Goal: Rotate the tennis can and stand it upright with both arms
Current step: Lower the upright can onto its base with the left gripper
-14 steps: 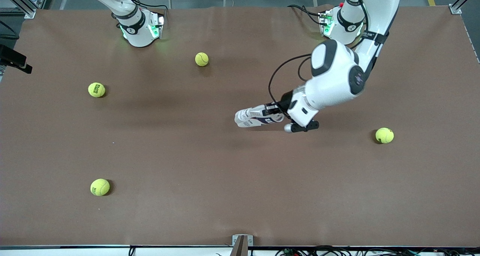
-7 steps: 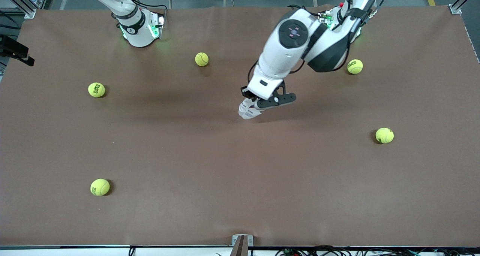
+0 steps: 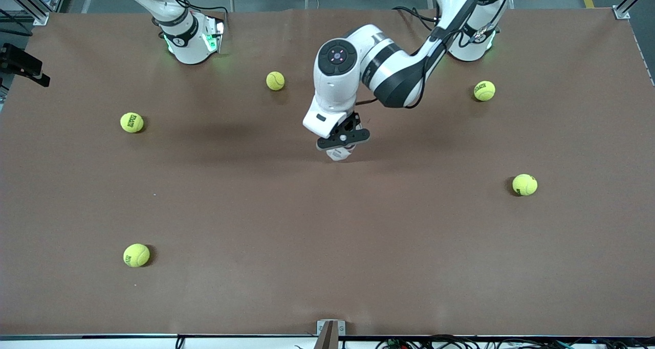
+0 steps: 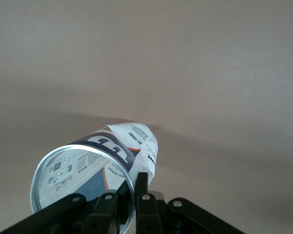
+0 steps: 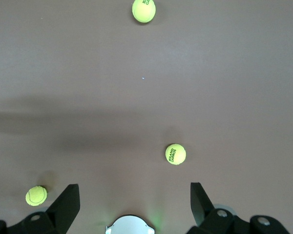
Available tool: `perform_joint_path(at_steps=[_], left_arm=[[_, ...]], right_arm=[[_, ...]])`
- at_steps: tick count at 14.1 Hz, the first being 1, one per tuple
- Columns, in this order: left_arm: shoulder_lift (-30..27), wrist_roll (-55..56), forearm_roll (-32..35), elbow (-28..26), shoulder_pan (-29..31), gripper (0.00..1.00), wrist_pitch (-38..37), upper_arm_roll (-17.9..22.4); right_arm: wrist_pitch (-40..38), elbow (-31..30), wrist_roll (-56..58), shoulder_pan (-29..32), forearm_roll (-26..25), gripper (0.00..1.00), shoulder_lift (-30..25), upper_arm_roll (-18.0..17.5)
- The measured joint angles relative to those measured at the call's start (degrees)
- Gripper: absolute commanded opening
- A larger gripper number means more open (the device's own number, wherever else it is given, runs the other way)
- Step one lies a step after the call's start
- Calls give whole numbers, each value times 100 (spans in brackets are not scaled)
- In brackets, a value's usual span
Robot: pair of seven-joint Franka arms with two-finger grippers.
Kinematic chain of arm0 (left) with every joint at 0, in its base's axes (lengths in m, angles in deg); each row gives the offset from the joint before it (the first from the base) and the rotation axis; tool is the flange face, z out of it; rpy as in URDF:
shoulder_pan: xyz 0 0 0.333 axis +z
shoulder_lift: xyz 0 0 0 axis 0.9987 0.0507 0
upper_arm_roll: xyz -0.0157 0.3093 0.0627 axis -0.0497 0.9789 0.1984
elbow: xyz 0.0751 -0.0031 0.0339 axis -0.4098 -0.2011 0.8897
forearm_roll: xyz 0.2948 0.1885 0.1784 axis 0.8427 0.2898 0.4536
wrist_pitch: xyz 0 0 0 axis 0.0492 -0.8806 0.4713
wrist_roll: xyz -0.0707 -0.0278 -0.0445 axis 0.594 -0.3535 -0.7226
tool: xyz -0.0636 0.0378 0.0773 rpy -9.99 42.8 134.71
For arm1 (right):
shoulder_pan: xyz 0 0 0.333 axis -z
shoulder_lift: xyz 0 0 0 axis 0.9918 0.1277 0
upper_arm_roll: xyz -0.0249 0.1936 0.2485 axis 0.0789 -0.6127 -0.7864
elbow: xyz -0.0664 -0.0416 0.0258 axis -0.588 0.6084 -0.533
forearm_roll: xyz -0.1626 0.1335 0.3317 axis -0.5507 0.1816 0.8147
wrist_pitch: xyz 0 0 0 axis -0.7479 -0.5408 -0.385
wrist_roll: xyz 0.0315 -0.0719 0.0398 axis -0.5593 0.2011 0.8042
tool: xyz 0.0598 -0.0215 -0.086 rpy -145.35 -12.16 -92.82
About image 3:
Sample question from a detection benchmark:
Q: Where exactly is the clear tennis ball can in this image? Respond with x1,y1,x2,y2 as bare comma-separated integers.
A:
327,144,356,162

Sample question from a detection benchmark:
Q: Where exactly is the yellow tennis ball black print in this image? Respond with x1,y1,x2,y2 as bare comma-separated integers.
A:
513,174,538,196
123,244,151,268
120,113,144,134
474,81,496,102

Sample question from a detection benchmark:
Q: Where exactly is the black left arm base cable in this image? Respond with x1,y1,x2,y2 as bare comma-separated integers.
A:
392,6,441,26

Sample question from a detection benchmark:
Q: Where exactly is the grey metal table bracket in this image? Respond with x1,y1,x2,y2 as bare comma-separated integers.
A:
317,320,346,336

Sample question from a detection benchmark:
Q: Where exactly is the brown camera mount post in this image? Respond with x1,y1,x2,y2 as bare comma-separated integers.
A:
313,322,339,349

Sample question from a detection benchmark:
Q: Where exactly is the tangled black cable bundle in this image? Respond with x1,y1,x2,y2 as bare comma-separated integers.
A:
376,335,655,349

